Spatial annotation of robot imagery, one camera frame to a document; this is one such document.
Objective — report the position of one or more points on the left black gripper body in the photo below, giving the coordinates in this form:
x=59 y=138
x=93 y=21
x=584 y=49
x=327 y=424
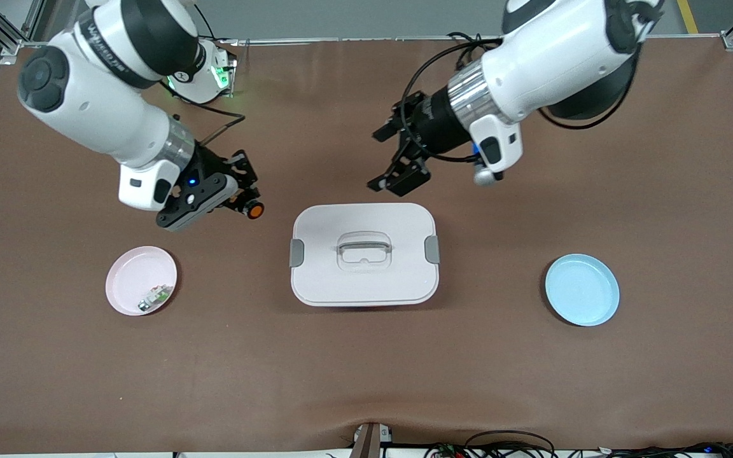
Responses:
x=438 y=122

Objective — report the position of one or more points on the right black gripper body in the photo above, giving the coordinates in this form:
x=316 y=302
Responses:
x=209 y=168

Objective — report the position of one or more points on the orange push-button switch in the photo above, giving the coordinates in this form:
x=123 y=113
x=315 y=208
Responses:
x=254 y=209

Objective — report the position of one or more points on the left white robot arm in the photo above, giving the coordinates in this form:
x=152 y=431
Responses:
x=551 y=57

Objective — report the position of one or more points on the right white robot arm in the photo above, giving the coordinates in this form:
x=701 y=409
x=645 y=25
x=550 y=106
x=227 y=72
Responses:
x=99 y=95

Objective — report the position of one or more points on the grey box latch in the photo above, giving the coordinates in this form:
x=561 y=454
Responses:
x=296 y=253
x=432 y=249

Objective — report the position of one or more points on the white lidded storage box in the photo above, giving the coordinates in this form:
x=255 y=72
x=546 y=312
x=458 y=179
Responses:
x=366 y=286

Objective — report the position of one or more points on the pink round plate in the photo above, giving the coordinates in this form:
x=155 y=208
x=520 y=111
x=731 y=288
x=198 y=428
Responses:
x=134 y=280

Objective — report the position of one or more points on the light blue round plate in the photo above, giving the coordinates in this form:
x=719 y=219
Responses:
x=581 y=289

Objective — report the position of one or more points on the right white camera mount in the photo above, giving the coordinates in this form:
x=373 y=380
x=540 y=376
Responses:
x=140 y=187

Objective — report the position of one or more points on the metal table edge rail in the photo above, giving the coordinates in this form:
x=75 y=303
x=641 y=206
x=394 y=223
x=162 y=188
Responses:
x=341 y=40

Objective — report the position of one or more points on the white green push-button switch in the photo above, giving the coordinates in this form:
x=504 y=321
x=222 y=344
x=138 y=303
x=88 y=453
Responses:
x=155 y=298

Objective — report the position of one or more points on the metal camera post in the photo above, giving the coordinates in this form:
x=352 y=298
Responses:
x=371 y=442

